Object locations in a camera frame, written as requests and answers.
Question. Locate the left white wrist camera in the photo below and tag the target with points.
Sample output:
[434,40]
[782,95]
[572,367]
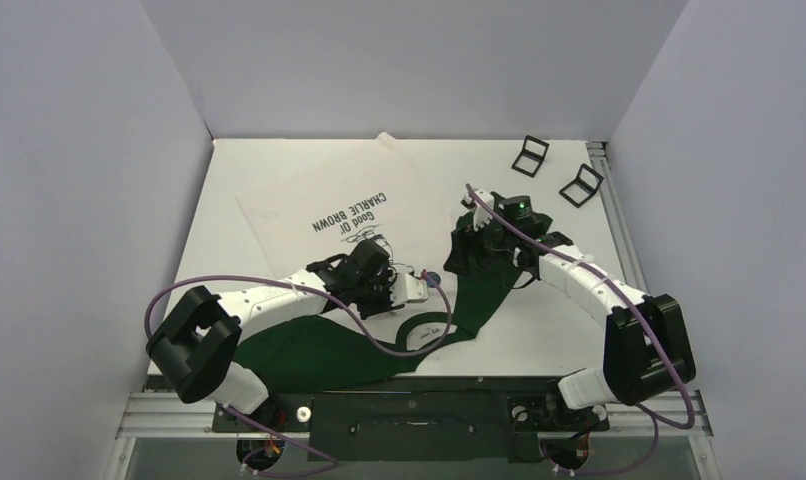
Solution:
[407,288]

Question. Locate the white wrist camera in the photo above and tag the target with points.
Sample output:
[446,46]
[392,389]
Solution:
[407,288]
[481,205]

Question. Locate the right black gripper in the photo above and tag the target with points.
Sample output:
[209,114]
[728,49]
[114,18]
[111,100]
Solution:
[467,241]

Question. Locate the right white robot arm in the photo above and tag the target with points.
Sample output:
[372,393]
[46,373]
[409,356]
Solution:
[646,349]

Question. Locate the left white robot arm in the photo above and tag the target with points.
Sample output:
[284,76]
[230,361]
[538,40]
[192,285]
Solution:
[194,346]

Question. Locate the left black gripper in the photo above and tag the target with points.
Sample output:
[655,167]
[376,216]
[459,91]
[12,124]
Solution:
[384,279]

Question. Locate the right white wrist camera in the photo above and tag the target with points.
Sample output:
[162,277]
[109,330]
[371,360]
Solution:
[481,205]

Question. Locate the round blue pin badge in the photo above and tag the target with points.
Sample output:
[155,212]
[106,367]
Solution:
[434,279]

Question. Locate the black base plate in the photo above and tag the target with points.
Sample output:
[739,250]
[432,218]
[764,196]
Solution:
[436,419]

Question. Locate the white and green t-shirt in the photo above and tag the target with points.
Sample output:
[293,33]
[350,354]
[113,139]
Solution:
[374,192]

